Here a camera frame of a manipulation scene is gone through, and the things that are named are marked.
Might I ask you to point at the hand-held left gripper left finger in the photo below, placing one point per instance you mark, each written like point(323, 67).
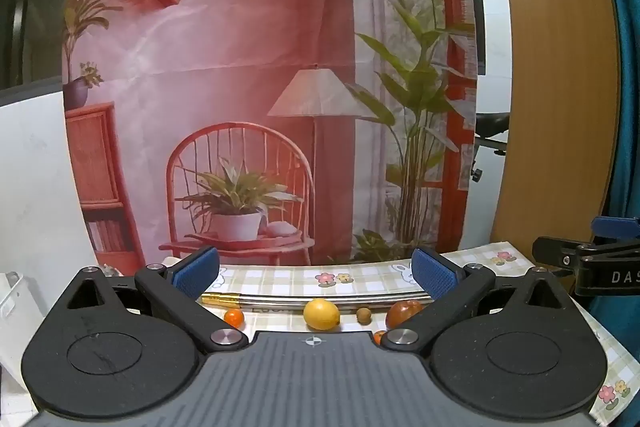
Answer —
point(196, 273)

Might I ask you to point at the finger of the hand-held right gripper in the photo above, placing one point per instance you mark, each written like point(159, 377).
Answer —
point(555, 252)
point(612, 227)

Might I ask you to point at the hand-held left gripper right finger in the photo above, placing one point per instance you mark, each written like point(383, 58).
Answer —
point(434, 273)

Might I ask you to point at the red-brown tomato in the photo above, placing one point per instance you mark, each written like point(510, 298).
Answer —
point(404, 313)

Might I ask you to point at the small orange tangerine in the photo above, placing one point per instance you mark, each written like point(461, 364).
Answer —
point(233, 318)
point(379, 335)

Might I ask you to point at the small brown longan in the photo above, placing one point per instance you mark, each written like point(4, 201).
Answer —
point(364, 315)

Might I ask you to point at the checked tablecloth with rabbit print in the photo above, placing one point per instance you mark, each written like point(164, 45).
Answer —
point(285, 278)

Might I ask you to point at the yellow lemon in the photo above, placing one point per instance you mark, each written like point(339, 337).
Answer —
point(321, 314)

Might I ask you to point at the black office chair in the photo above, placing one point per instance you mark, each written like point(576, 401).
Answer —
point(492, 127)

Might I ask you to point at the teal cloth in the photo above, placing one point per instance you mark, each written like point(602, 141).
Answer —
point(627, 82)

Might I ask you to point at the brown wooden board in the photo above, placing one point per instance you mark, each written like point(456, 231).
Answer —
point(555, 82)

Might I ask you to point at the white plastic crate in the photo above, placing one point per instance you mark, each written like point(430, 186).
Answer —
point(10, 302)

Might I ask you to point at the printed room scene backdrop cloth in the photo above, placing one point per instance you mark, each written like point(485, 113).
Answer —
point(250, 57)

